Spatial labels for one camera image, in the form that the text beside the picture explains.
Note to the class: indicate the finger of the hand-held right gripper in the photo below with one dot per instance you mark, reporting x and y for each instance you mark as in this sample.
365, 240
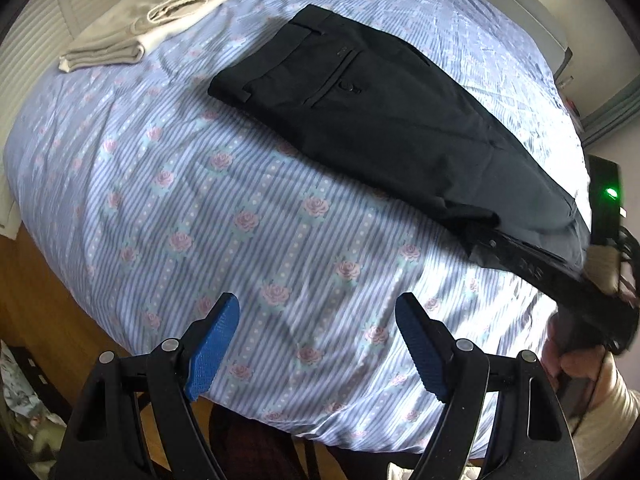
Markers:
487, 242

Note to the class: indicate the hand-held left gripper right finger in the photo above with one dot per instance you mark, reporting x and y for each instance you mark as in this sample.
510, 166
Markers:
420, 355

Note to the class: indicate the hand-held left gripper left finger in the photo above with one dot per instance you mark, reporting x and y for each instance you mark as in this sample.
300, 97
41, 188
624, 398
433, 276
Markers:
212, 350

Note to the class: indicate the black pants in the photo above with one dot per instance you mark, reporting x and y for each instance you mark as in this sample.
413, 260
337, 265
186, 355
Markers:
375, 100

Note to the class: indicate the beige folded pants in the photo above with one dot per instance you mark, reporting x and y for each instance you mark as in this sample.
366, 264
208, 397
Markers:
125, 35

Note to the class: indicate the person's right hand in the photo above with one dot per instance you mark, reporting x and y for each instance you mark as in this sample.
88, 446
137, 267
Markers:
577, 365

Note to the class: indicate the teal curtain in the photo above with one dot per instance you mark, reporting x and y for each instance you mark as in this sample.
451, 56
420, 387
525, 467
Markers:
612, 120

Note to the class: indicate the floral striped bed sheet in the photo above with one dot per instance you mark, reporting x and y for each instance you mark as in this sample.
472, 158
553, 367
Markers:
250, 170

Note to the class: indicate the patterned cloth pile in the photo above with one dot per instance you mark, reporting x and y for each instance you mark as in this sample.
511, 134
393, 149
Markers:
25, 400

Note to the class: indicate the white furniture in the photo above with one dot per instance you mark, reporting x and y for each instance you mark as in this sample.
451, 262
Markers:
515, 0

